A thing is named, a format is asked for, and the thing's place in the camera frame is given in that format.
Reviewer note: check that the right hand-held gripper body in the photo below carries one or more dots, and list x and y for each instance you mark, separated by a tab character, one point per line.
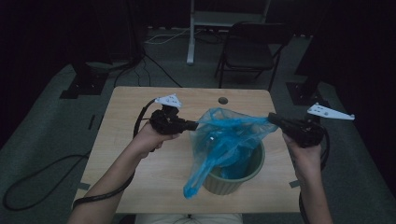
308	130

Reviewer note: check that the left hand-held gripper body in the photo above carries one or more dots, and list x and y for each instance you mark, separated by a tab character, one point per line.
166	119

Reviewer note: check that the blue plastic bag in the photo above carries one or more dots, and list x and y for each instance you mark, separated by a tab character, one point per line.
224	137

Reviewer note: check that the green plastic bin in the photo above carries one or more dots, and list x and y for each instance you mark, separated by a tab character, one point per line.
227	185

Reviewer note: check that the person's left hand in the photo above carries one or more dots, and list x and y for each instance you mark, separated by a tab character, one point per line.
149	140

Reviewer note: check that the person's right hand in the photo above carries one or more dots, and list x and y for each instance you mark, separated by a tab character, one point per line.
306	160

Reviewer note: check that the black stand base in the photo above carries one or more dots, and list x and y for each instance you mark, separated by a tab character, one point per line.
306	95
84	84

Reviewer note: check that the grey tape strip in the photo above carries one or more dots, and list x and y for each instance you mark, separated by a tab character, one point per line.
294	184

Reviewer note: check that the black folding chair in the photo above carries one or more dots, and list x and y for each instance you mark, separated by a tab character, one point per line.
249	53

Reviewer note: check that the white metal stand frame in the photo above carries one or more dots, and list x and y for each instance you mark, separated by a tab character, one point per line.
199	21

